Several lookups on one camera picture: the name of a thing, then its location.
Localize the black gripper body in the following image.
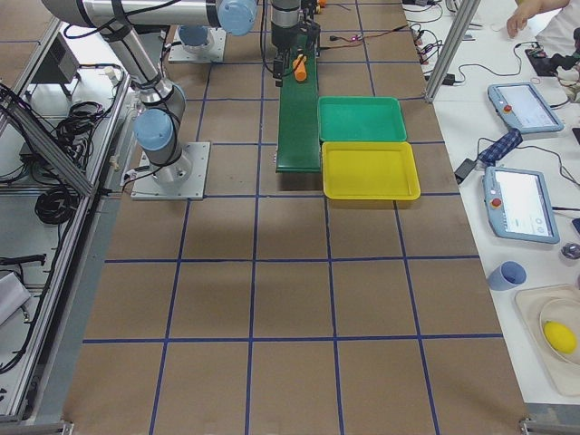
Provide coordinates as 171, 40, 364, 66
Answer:
272, 49, 294, 86

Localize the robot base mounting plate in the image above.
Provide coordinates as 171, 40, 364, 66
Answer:
130, 141, 210, 200

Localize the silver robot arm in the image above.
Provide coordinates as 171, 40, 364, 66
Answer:
43, 1, 266, 195

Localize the person's bare hand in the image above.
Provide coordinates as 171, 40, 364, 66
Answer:
506, 4, 529, 38

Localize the green conveyor belt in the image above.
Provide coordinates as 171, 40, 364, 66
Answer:
276, 35, 321, 173

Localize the green plastic tray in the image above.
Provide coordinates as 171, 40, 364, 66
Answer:
318, 96, 407, 142

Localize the yellow plastic tray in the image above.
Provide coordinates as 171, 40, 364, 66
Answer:
321, 141, 421, 200

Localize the black power adapter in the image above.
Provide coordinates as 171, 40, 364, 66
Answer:
454, 159, 477, 184

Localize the folded blue plaid umbrella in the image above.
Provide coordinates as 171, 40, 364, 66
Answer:
478, 128, 523, 167

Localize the upper blue teach pendant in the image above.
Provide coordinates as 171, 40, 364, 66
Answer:
487, 82, 564, 134

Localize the blue teach pendant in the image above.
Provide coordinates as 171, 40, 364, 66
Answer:
487, 82, 564, 134
482, 167, 560, 245

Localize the lower blue teach pendant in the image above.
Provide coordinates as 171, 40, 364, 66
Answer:
482, 167, 560, 245

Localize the blue plastic cup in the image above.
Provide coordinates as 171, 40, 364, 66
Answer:
488, 261, 527, 291

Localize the white bowl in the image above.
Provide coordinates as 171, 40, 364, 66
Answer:
539, 298, 579, 366

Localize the yellow lemon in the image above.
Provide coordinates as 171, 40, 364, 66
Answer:
543, 321, 577, 354

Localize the aluminium frame post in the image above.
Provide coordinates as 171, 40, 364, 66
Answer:
424, 0, 480, 103

